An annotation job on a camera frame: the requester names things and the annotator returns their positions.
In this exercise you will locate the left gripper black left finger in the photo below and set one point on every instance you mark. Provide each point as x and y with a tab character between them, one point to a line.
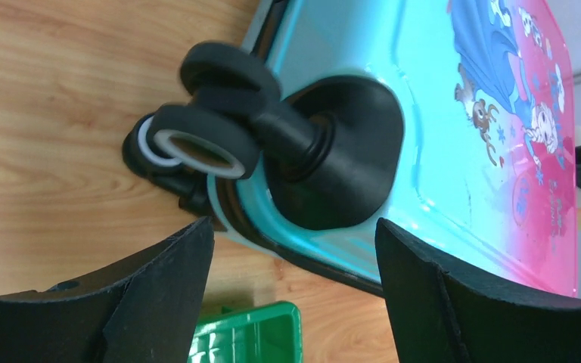
143	308

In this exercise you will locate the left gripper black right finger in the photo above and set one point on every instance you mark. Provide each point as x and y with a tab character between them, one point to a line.
443	309

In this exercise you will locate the green plastic tray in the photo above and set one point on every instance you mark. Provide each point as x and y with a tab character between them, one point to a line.
269	333

